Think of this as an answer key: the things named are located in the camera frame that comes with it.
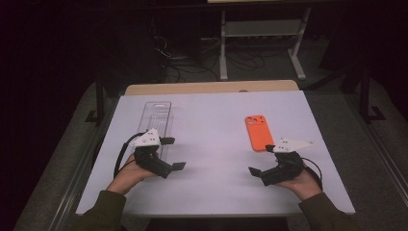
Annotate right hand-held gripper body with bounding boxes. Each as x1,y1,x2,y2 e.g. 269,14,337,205
261,138,316,187

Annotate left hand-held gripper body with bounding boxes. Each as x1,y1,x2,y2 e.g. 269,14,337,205
129,128,173,180

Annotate orange phone case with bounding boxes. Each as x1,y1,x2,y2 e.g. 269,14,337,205
244,115,276,152

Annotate clear plastic packaging tray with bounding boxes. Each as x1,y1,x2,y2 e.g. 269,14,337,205
137,100,174,162

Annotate person's right hand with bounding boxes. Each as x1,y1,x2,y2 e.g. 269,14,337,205
275,167,322,202

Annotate person's left hand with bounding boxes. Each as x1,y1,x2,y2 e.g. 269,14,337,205
107,153,158,195

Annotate wooden table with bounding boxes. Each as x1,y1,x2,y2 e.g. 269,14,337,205
124,79,300,96

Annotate black metal stand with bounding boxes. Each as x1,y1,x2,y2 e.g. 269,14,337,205
85,72,108,124
358,63,388,123

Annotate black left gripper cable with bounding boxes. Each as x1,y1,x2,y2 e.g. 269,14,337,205
113,132,147,179

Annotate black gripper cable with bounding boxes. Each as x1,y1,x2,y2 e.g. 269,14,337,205
301,157,323,191
113,132,147,179

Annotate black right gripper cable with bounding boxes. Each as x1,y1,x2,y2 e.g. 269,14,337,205
301,157,323,191

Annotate tangle of floor cables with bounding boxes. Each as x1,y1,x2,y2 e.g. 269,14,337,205
153,34,290,84

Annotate white metal desk frame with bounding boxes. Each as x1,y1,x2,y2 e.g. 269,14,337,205
206,0,312,81

